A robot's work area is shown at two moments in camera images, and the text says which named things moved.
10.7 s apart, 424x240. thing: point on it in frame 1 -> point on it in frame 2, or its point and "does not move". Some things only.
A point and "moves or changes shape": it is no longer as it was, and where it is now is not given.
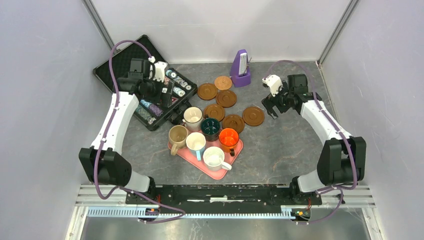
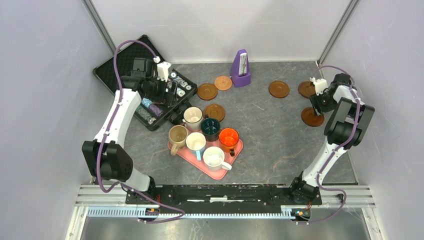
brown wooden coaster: [253, 116] moves or changes shape
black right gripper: [270, 101] -> [316, 101]
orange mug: [228, 138] does not move
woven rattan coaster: [223, 83] does not move
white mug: [213, 158] does not move
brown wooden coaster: [214, 111] does not move
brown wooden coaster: [226, 98] -> [279, 89]
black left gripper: [165, 98] does not move
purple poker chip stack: [154, 110] does not move
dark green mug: [210, 128] does not move
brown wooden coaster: [207, 91] does not move
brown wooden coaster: [234, 121] moves or changes shape
